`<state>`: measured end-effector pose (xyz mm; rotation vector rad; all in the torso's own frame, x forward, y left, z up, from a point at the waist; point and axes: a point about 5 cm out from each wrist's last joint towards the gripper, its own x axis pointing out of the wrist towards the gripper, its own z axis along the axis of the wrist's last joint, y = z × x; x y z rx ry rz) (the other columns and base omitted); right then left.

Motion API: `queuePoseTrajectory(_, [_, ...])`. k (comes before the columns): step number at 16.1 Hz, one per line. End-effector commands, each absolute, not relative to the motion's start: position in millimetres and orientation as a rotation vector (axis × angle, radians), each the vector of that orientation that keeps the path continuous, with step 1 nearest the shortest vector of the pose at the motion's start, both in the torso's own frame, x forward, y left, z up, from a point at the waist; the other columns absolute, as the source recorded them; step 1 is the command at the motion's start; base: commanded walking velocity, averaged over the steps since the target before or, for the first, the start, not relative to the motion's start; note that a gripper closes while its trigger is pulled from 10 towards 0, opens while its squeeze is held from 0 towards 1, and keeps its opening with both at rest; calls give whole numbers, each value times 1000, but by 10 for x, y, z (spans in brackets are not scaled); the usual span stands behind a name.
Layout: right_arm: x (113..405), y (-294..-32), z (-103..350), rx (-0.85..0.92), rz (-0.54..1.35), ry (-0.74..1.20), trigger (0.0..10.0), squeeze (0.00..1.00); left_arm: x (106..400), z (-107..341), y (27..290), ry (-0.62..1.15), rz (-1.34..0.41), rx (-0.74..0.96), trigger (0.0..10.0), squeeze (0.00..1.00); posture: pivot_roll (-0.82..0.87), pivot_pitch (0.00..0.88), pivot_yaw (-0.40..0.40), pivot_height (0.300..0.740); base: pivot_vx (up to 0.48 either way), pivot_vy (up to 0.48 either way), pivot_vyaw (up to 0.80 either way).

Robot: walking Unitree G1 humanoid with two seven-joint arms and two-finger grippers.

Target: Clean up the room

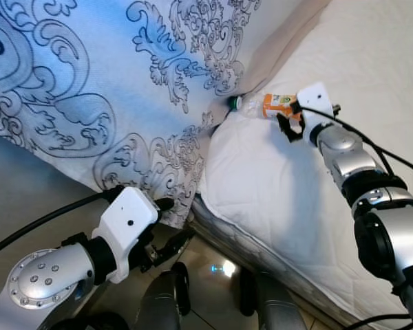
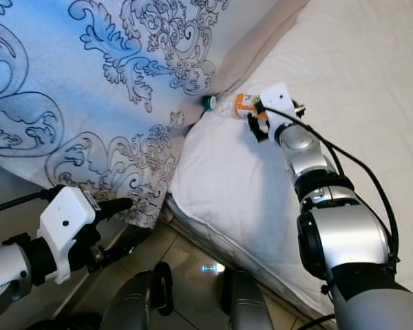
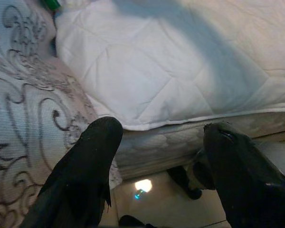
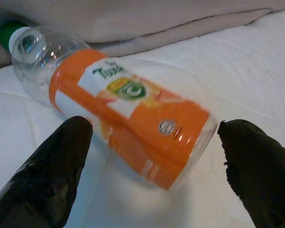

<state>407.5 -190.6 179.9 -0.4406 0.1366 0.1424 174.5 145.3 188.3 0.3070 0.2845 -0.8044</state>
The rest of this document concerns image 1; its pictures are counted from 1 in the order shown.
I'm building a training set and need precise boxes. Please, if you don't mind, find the clear bottle with orange label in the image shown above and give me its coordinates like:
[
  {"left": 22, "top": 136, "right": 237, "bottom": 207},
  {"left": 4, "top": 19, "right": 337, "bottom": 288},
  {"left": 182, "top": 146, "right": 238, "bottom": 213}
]
[{"left": 227, "top": 92, "right": 305, "bottom": 122}]

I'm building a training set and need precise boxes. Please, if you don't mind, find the white quilted mattress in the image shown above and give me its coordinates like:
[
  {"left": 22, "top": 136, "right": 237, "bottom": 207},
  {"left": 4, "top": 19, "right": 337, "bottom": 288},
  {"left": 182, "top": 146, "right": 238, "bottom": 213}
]
[{"left": 191, "top": 0, "right": 413, "bottom": 329}]

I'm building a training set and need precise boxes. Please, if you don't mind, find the grey left robot leg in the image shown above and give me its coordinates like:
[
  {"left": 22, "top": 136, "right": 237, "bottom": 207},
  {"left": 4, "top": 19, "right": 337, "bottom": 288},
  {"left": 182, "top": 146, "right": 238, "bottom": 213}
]
[{"left": 134, "top": 261, "right": 191, "bottom": 330}]

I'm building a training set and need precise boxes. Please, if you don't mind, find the grey robot leg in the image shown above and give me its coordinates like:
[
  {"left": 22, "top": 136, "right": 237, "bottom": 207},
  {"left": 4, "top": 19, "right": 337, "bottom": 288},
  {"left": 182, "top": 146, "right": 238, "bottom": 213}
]
[
  {"left": 237, "top": 268, "right": 307, "bottom": 330},
  {"left": 134, "top": 261, "right": 191, "bottom": 330}
]

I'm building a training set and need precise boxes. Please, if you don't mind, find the beige padded bed bumper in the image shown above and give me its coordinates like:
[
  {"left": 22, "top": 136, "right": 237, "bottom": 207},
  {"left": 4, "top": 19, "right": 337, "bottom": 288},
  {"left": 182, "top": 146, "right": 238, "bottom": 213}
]
[{"left": 240, "top": 0, "right": 332, "bottom": 98}]

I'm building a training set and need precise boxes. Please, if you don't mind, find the grey right robot leg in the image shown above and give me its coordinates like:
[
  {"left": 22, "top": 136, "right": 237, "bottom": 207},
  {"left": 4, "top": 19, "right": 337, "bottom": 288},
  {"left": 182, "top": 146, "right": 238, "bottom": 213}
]
[{"left": 237, "top": 268, "right": 307, "bottom": 330}]

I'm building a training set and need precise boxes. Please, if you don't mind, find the white blue paisley quilt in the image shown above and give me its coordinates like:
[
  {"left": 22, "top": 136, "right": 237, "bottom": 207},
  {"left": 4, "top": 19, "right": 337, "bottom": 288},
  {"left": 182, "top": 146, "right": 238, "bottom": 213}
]
[{"left": 0, "top": 0, "right": 331, "bottom": 229}]

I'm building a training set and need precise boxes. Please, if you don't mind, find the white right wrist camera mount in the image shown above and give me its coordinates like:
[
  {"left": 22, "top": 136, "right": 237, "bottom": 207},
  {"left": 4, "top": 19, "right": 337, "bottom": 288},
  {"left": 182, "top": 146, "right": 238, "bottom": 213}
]
[{"left": 295, "top": 82, "right": 339, "bottom": 142}]

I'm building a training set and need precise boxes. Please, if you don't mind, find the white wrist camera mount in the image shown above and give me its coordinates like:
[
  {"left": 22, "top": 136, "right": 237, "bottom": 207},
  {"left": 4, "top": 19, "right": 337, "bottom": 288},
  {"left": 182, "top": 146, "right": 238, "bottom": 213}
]
[
  {"left": 93, "top": 186, "right": 160, "bottom": 285},
  {"left": 295, "top": 82, "right": 339, "bottom": 142}
]

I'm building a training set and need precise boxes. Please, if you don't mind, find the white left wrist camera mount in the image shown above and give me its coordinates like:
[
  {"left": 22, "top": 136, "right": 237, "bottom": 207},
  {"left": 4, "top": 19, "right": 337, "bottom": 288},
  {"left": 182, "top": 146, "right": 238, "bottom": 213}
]
[{"left": 93, "top": 186, "right": 160, "bottom": 285}]

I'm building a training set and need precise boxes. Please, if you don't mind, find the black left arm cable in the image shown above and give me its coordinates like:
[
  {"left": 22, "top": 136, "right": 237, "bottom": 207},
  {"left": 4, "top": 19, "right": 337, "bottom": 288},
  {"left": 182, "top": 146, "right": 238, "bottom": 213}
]
[{"left": 0, "top": 186, "right": 125, "bottom": 262}]

